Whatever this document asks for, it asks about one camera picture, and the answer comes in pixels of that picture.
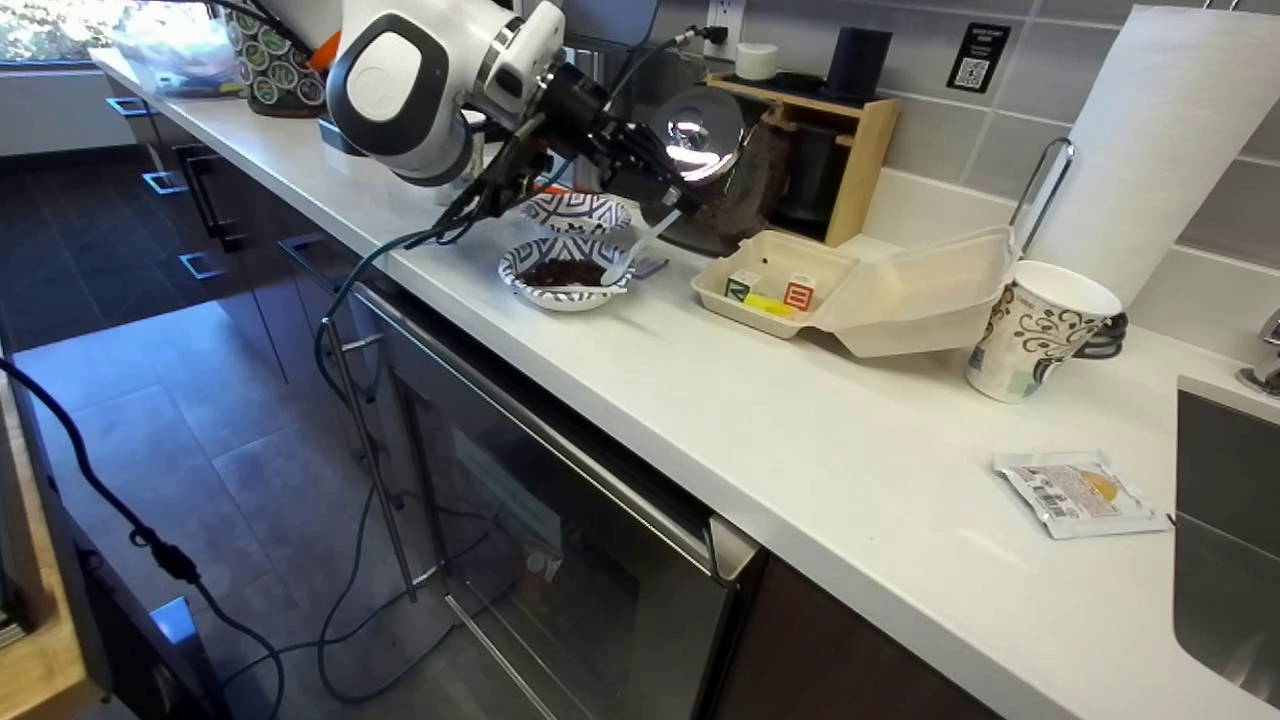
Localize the thick black cable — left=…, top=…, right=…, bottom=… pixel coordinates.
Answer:
left=0, top=346, right=293, bottom=720

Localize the patterned cup stack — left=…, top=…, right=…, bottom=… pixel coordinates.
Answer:
left=221, top=9, right=330, bottom=123

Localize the glass door undercounter appliance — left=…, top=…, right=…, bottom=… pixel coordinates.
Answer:
left=346, top=278, right=764, bottom=720

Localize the white paper towel roll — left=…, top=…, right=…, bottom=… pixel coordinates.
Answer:
left=1022, top=0, right=1280, bottom=308

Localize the white wall outlet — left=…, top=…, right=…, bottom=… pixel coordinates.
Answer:
left=701, top=0, right=747, bottom=52

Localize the flat snack packet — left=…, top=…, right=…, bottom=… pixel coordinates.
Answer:
left=989, top=448, right=1177, bottom=544

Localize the empty patterned paper bowl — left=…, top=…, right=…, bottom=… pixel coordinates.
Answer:
left=520, top=187, right=639, bottom=246

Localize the clear plastic bag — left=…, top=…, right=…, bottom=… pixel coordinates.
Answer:
left=109, top=4, right=244, bottom=101

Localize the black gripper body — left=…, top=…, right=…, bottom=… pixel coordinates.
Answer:
left=537, top=65, right=668, bottom=178

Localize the thin black power cable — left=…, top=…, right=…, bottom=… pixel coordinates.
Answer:
left=216, top=19, right=706, bottom=711

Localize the QR code wall sign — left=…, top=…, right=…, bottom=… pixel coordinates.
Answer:
left=943, top=19, right=1014, bottom=101

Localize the stainless steel appliance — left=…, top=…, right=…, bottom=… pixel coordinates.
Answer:
left=562, top=36, right=633, bottom=104

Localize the large patterned paper cup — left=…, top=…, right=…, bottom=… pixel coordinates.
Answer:
left=963, top=256, right=1131, bottom=406

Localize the dark lower cabinet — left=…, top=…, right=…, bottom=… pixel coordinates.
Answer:
left=701, top=546, right=1009, bottom=720
left=105, top=93, right=404, bottom=392

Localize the patterned paper bowl with beans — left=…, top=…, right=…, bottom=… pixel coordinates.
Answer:
left=491, top=237, right=643, bottom=321

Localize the white plastic spoon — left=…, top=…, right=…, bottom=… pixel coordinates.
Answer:
left=598, top=203, right=686, bottom=292

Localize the steel kitchen sink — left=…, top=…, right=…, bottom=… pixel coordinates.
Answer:
left=1169, top=375, right=1280, bottom=711

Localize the chrome sink faucet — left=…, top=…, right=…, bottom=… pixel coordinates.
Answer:
left=1232, top=308, right=1280, bottom=400

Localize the black cup inside rack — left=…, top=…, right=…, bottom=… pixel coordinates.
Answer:
left=777, top=114, right=851, bottom=230

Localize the beige clamshell takeout container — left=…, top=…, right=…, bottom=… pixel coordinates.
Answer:
left=686, top=224, right=1018, bottom=364

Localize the yellow tea packet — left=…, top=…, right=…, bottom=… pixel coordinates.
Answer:
left=738, top=289, right=802, bottom=323

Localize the small white printed sachet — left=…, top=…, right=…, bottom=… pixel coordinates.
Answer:
left=614, top=246, right=676, bottom=284

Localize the red tea packet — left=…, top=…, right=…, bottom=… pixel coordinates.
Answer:
left=781, top=275, right=824, bottom=321

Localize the small white container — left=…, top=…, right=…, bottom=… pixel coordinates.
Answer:
left=732, top=38, right=784, bottom=82

